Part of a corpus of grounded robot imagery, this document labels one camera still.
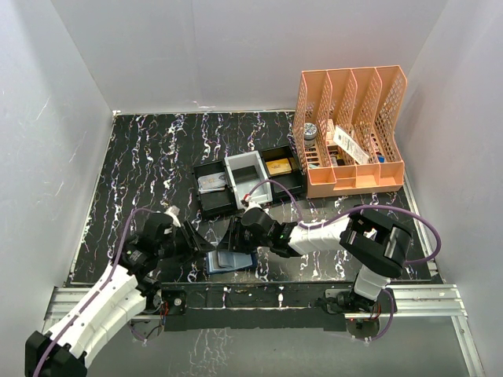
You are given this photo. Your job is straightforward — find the black tray with gold card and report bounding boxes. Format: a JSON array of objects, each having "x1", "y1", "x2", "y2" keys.
[{"x1": 259, "y1": 145, "x2": 307, "y2": 197}]

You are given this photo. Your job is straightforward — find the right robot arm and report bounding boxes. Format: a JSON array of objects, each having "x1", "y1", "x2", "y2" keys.
[{"x1": 217, "y1": 203, "x2": 413, "y2": 312}]

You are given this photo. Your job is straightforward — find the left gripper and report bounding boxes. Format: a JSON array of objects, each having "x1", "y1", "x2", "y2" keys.
[{"x1": 156, "y1": 220, "x2": 215, "y2": 265}]

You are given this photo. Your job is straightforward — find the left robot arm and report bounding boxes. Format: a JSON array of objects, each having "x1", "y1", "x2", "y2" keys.
[{"x1": 24, "y1": 207, "x2": 215, "y2": 376}]

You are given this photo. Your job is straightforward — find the white plastic bin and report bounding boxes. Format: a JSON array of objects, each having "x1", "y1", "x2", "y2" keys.
[{"x1": 224, "y1": 151, "x2": 273, "y2": 210}]

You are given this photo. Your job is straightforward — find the blue card holder wallet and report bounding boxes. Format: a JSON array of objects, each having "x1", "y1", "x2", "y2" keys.
[{"x1": 205, "y1": 251, "x2": 257, "y2": 275}]

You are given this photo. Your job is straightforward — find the orange desk file organizer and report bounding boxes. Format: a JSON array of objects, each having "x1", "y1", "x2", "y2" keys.
[{"x1": 292, "y1": 65, "x2": 407, "y2": 198}]

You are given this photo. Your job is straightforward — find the gold credit card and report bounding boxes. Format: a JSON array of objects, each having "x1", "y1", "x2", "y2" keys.
[{"x1": 266, "y1": 158, "x2": 292, "y2": 176}]

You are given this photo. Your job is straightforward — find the black tray with blue card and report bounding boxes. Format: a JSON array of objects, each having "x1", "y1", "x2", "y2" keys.
[{"x1": 193, "y1": 159, "x2": 237, "y2": 220}]

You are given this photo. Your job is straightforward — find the black item in white bin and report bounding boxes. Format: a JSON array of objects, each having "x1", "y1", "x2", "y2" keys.
[{"x1": 233, "y1": 166, "x2": 260, "y2": 183}]

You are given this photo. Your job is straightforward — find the round jar with patterned lid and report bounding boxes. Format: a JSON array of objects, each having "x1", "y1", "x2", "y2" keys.
[{"x1": 303, "y1": 123, "x2": 318, "y2": 148}]

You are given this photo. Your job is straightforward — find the white VIP card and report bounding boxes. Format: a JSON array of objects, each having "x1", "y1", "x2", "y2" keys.
[{"x1": 197, "y1": 172, "x2": 227, "y2": 193}]

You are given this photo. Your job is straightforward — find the white labelled flat package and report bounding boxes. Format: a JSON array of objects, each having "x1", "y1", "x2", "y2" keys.
[{"x1": 333, "y1": 126, "x2": 369, "y2": 165}]

